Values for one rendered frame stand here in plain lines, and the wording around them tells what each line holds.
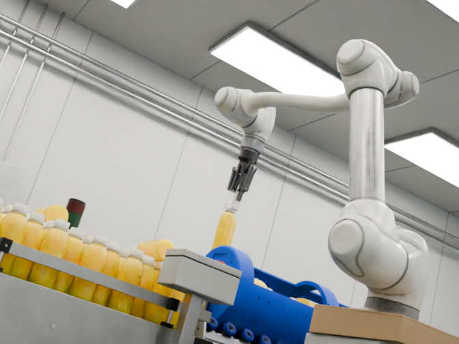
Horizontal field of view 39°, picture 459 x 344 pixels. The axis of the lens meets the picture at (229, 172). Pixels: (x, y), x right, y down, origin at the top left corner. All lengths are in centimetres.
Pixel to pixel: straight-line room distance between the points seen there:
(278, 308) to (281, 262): 427
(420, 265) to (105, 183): 410
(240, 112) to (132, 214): 349
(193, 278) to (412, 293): 62
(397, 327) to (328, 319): 27
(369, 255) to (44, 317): 83
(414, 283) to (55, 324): 97
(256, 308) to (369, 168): 61
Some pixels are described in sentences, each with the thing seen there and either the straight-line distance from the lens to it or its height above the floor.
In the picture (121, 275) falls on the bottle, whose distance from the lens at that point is 182.
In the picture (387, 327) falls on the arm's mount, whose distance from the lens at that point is 171.
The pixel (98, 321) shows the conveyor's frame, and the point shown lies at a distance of 175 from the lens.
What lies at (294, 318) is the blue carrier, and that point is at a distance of 223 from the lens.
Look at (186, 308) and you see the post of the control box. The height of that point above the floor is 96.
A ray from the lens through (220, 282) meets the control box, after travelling 179.
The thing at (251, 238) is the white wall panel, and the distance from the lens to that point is 627.
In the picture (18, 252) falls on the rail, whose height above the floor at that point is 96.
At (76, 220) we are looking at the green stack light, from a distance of 232.
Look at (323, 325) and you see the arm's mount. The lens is 190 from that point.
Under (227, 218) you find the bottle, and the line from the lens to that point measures 239.
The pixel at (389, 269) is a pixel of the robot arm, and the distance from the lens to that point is 178.
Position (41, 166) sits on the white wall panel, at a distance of 555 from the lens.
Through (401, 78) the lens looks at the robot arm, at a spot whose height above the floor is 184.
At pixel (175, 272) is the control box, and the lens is 173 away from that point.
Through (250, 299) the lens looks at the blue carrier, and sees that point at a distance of 211.
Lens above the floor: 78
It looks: 18 degrees up
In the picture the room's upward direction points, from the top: 16 degrees clockwise
